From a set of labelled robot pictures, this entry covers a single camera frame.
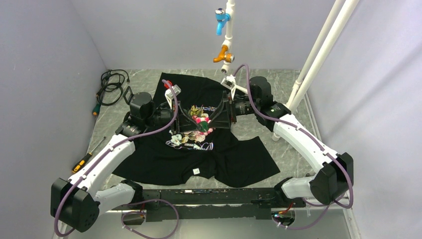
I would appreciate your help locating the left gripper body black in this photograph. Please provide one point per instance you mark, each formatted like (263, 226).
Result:
(159, 117)

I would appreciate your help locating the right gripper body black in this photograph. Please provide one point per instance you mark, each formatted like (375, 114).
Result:
(243, 106)

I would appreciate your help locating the black floral print t-shirt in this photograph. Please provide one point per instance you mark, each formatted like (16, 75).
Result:
(168, 159)

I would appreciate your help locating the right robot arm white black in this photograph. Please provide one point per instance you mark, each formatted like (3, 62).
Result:
(333, 172)

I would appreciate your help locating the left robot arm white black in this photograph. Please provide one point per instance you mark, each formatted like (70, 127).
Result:
(77, 202)

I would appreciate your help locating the orange tap valve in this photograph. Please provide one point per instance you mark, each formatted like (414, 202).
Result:
(224, 55)

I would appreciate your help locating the black rectangular frame stand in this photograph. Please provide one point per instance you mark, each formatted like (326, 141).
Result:
(128, 95)

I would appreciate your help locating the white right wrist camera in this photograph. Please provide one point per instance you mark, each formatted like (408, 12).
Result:
(229, 82)

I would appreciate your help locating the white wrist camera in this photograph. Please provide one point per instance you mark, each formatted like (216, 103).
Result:
(229, 82)
(171, 92)

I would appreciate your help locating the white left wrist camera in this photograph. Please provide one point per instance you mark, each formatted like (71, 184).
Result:
(171, 92)

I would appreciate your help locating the white pvc pipe frame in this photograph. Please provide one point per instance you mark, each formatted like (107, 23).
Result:
(334, 24)

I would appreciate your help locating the green orange handled screwdriver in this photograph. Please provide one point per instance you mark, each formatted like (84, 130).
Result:
(96, 110)

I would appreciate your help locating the yellow black handled screwdriver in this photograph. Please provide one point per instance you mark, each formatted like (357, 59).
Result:
(82, 162)

